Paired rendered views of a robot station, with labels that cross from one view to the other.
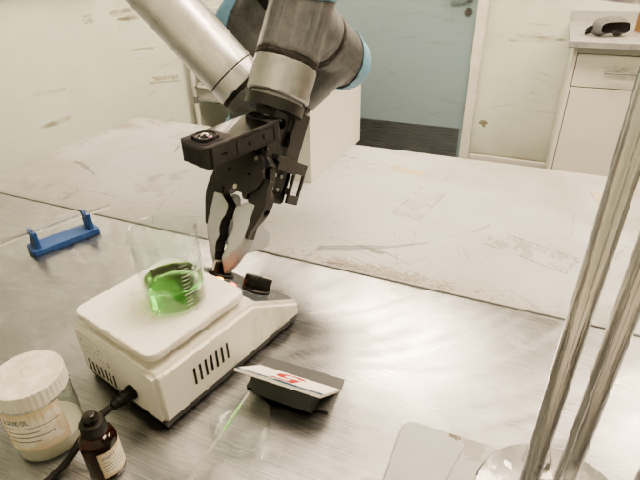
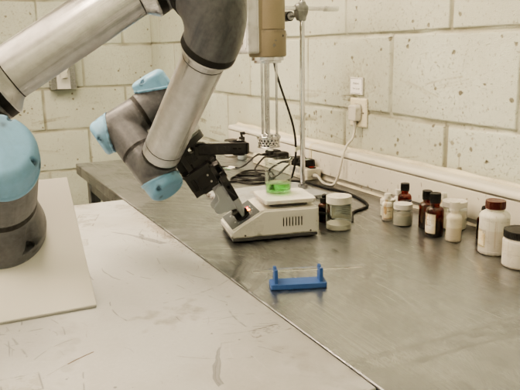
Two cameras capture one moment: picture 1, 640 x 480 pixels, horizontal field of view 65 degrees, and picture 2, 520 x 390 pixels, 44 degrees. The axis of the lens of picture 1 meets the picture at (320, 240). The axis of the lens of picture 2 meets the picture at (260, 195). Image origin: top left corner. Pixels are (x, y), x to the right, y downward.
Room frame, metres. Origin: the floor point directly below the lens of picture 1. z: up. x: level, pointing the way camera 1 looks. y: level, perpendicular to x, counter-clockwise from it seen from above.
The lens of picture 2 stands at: (1.56, 1.04, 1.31)
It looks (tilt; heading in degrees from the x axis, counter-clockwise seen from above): 13 degrees down; 219
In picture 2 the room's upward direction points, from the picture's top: 1 degrees counter-clockwise
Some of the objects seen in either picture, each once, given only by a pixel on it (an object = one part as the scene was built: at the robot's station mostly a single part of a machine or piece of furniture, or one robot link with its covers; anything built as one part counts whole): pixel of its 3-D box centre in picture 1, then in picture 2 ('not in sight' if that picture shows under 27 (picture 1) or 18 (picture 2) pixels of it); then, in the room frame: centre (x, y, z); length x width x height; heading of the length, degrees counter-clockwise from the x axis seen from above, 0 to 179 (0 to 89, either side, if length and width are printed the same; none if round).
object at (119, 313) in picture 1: (161, 302); (283, 195); (0.40, 0.16, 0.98); 0.12 x 0.12 x 0.01; 53
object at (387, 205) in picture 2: not in sight; (387, 206); (0.18, 0.31, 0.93); 0.03 x 0.03 x 0.07
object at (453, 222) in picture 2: not in sight; (453, 220); (0.25, 0.50, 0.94); 0.03 x 0.03 x 0.09
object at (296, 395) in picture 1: (290, 375); not in sight; (0.36, 0.03, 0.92); 0.09 x 0.06 x 0.04; 66
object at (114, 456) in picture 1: (98, 441); (323, 207); (0.28, 0.19, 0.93); 0.03 x 0.03 x 0.07
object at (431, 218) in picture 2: not in sight; (434, 213); (0.23, 0.45, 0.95); 0.04 x 0.04 x 0.10
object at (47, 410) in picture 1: (39, 406); (338, 212); (0.31, 0.25, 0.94); 0.06 x 0.06 x 0.08
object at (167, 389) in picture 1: (188, 323); (273, 215); (0.42, 0.14, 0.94); 0.22 x 0.13 x 0.08; 143
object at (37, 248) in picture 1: (62, 231); (297, 276); (0.67, 0.39, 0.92); 0.10 x 0.03 x 0.04; 135
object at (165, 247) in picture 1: (168, 268); (278, 176); (0.40, 0.14, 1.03); 0.07 x 0.06 x 0.08; 148
